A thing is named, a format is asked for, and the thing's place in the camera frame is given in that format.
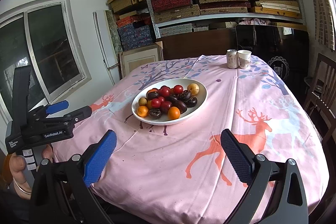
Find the pink cloth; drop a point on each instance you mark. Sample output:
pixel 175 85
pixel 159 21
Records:
pixel 252 22

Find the green marbled panel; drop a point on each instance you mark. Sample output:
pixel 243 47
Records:
pixel 113 29

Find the pile of red cherry tomatoes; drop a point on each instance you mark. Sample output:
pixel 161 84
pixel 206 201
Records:
pixel 178 89

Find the white paper cup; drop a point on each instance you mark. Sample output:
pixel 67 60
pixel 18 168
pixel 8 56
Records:
pixel 244 59

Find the wooden picture frame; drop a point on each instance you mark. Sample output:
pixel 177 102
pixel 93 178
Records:
pixel 139 58

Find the small pale yellow fruit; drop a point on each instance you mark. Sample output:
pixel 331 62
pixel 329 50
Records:
pixel 142 101

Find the pale yellow round fruit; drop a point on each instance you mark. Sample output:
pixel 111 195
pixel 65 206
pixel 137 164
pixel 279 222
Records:
pixel 193 88

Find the black glass panel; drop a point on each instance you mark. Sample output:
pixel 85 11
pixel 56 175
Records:
pixel 262 40

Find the white oval plate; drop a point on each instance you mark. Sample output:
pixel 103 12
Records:
pixel 162 121

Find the dark wooden chair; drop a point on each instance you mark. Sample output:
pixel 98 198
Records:
pixel 323 82

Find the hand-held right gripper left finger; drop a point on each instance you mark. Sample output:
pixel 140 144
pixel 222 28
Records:
pixel 101 155

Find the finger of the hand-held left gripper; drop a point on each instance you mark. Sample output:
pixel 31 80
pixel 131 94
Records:
pixel 81 112
pixel 56 106

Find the small yellow-orange citrus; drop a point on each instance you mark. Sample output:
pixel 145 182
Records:
pixel 143 111

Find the white board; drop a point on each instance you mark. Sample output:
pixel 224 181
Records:
pixel 105 43

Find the white beverage can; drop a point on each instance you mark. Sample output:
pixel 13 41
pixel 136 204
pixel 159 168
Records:
pixel 232 58

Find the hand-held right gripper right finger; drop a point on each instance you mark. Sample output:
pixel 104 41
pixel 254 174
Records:
pixel 236 155

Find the pink deer printed tablecloth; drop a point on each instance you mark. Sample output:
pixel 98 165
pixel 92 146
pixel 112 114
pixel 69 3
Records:
pixel 183 148

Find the white framed window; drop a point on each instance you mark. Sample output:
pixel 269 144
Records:
pixel 52 50

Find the brown wooden cabinet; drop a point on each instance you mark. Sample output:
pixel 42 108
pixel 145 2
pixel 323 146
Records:
pixel 197 43

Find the person's left forearm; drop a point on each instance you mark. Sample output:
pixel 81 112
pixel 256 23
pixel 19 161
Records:
pixel 13 205

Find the person's left hand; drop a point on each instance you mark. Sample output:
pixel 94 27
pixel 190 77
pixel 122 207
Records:
pixel 17 169

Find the stack of blue patterned boxes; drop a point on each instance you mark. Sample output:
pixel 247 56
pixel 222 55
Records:
pixel 134 35

